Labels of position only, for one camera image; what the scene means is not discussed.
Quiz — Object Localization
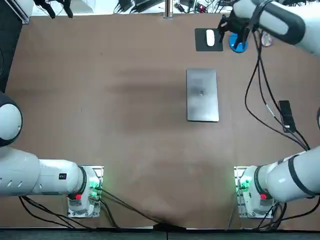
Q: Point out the pink mesh pen cup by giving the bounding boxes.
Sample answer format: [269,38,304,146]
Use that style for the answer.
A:
[261,32,273,48]

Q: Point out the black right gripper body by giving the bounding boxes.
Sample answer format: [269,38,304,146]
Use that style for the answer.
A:
[223,11,252,35]

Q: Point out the black power adapter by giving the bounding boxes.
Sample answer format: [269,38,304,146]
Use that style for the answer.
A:
[117,0,136,13]

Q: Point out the black cable with white tag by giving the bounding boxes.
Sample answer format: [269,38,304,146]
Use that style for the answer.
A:
[256,29,312,151]

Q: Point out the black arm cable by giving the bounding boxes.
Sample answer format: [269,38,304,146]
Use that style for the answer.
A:
[244,32,311,152]

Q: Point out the black mouse pad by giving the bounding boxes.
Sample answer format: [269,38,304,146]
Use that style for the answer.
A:
[194,28,224,52]

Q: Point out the aluminium frame rail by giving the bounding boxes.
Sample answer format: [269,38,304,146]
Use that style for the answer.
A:
[14,0,32,25]

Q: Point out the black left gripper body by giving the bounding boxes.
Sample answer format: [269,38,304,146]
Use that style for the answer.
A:
[33,0,72,7]

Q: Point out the white computer mouse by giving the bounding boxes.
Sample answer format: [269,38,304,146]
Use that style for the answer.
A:
[205,29,216,47]

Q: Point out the black phone with white label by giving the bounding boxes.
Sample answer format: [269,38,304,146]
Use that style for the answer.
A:
[281,115,297,134]

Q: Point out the white cable shelf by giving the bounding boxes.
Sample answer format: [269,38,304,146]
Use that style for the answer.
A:
[29,0,236,16]

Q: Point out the black base cable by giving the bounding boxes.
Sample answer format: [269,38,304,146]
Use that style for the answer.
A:
[98,187,186,230]

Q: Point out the aluminium camera post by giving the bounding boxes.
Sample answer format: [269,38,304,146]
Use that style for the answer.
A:
[162,0,175,20]

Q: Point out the grey laptop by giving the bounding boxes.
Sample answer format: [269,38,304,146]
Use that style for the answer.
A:
[186,68,220,123]

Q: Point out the blue desk lamp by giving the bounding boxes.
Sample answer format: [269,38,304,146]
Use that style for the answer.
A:
[228,31,249,54]

